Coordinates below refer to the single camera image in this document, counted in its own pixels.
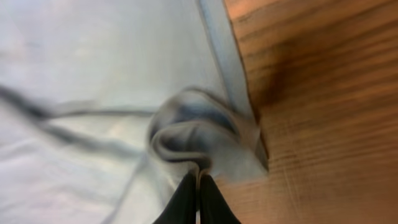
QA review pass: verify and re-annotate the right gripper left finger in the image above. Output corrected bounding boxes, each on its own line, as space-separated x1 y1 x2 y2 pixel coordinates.
154 173 197 224

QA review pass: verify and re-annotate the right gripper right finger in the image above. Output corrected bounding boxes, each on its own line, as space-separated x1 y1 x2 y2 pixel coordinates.
199 175 241 224

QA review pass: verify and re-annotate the light blue printed t-shirt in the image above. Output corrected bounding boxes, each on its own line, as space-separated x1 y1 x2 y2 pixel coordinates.
1 0 267 223

